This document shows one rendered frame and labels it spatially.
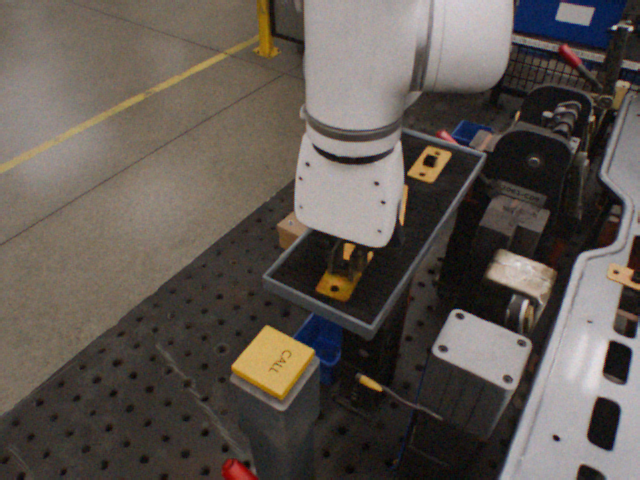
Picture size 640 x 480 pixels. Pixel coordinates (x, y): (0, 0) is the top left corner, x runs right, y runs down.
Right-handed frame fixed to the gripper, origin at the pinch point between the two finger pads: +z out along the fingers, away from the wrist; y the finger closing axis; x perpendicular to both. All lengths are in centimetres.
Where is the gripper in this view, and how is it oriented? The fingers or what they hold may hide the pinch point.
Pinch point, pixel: (346, 256)
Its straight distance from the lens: 56.6
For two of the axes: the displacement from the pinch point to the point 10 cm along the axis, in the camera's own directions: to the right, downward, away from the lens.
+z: 0.0, 7.1, 7.0
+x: 4.3, -6.3, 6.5
